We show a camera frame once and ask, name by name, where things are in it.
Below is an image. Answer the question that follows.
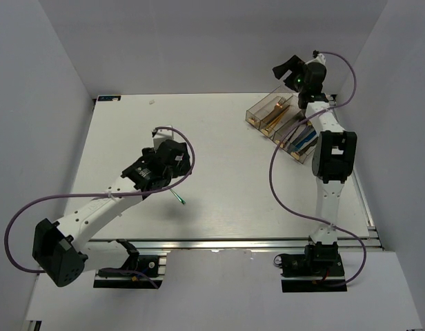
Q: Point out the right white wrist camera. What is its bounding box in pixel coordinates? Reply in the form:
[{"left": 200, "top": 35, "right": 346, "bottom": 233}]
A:
[{"left": 312, "top": 50, "right": 326, "bottom": 66}]

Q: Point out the black knife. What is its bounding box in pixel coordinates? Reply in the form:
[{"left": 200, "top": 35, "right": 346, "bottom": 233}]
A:
[{"left": 291, "top": 139, "right": 317, "bottom": 159}]

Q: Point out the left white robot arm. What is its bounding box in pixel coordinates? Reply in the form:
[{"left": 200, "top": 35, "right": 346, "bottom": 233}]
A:
[{"left": 32, "top": 139, "right": 195, "bottom": 287}]

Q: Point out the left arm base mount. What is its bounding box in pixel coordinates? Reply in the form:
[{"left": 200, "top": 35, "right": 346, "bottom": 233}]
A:
[{"left": 93, "top": 239, "right": 164, "bottom": 290}]

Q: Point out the iridescent rainbow fork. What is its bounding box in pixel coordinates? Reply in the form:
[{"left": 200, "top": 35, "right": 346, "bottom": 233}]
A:
[{"left": 170, "top": 189, "right": 186, "bottom": 205}]

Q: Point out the blue knife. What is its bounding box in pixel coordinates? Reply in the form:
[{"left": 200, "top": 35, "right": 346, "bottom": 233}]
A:
[{"left": 289, "top": 132, "right": 316, "bottom": 152}]

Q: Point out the left blue table label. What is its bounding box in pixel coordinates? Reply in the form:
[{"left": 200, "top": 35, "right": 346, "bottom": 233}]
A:
[{"left": 97, "top": 95, "right": 121, "bottom": 102}]

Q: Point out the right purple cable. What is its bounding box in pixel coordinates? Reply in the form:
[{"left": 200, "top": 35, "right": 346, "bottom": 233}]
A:
[{"left": 269, "top": 50, "right": 368, "bottom": 288}]

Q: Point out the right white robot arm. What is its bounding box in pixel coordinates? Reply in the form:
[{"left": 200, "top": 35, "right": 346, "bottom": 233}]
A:
[{"left": 273, "top": 51, "right": 357, "bottom": 275}]

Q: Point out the clear compartment organizer tray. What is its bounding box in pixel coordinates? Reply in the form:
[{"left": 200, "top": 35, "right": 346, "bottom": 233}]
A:
[{"left": 246, "top": 86, "right": 317, "bottom": 163}]

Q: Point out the gold chopstick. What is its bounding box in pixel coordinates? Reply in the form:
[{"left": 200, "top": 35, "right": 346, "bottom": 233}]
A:
[
  {"left": 266, "top": 110, "right": 288, "bottom": 132},
  {"left": 262, "top": 109, "right": 288, "bottom": 135}
]

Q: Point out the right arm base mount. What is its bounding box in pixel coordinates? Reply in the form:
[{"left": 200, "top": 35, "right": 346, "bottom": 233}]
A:
[{"left": 273, "top": 254, "right": 347, "bottom": 293}]

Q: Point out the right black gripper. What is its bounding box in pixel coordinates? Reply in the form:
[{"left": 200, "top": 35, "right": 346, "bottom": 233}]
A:
[{"left": 273, "top": 54, "right": 307, "bottom": 93}]

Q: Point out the gold ornate fork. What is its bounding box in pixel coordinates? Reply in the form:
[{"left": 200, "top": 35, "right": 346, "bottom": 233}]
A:
[{"left": 261, "top": 97, "right": 290, "bottom": 125}]

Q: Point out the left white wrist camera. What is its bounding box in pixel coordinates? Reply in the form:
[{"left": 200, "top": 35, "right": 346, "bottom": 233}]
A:
[{"left": 152, "top": 126, "right": 174, "bottom": 150}]

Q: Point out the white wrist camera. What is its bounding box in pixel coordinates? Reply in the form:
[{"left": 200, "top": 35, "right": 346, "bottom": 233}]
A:
[
  {"left": 152, "top": 126, "right": 174, "bottom": 150},
  {"left": 312, "top": 50, "right": 326, "bottom": 66}
]

